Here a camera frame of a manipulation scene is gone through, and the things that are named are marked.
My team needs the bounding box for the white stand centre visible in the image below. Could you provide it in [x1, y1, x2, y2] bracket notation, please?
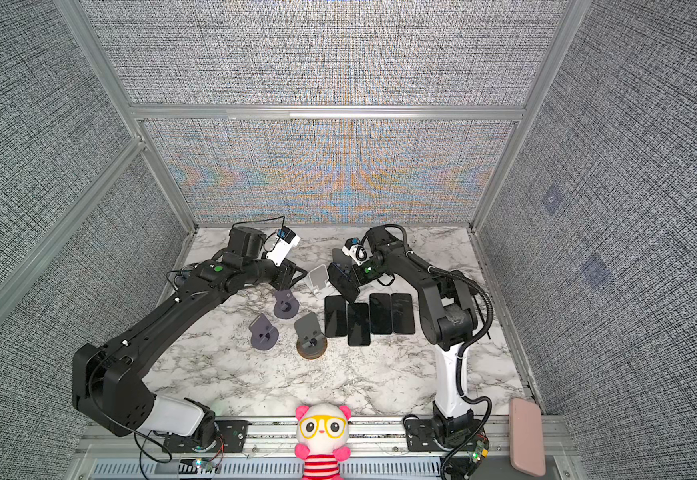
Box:
[306, 264, 330, 295]

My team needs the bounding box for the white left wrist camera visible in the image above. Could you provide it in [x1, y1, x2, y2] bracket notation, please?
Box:
[266, 226, 300, 267]

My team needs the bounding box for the purple phone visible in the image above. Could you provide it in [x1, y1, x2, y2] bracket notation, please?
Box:
[391, 293, 415, 335]

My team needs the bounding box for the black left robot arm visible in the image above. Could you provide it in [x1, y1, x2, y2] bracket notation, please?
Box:
[72, 225, 306, 449]

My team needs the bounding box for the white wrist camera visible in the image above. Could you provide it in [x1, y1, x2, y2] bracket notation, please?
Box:
[266, 226, 300, 267]
[342, 238, 369, 265]

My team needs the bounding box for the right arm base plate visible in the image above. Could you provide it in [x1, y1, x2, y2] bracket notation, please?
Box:
[402, 415, 489, 453]

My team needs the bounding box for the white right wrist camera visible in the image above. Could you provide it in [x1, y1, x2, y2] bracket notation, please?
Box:
[342, 238, 369, 265]

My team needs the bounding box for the wooden round phone stand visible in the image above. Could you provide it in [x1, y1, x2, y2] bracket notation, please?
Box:
[294, 313, 328, 360]

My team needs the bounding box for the purple stand front left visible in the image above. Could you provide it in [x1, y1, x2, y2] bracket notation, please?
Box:
[248, 314, 280, 351]

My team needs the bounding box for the purple stand mid left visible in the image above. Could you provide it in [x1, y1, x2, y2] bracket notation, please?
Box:
[274, 290, 300, 320]

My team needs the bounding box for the blue phone mid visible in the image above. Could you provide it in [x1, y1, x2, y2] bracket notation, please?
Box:
[369, 293, 393, 335]

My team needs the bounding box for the aluminium front rail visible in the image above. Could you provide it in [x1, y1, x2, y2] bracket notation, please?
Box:
[65, 415, 583, 480]

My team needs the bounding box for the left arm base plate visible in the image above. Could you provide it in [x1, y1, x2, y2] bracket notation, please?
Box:
[162, 420, 250, 454]

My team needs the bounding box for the pink white plush toy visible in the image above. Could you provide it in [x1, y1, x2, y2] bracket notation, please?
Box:
[294, 403, 352, 480]

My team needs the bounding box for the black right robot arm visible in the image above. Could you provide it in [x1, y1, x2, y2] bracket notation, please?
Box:
[328, 224, 494, 449]

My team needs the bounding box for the black phone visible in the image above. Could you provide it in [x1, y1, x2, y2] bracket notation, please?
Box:
[346, 303, 371, 347]
[328, 262, 360, 303]
[324, 295, 348, 338]

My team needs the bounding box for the pink phone case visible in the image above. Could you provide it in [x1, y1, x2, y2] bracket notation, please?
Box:
[509, 398, 546, 477]

